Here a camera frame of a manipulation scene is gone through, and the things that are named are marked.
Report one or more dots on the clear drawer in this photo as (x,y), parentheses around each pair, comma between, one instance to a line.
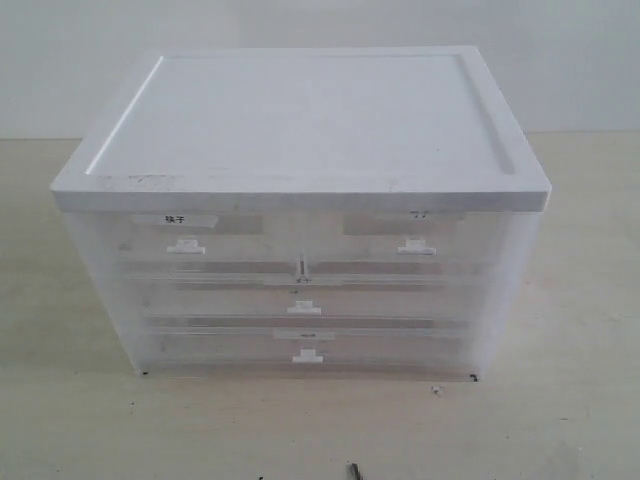
(439,353)
(180,243)
(446,244)
(282,301)

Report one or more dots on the white plastic drawer cabinet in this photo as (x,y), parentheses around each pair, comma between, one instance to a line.
(302,133)

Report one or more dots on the clear bottom drawer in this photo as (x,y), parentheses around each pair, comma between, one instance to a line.
(439,353)

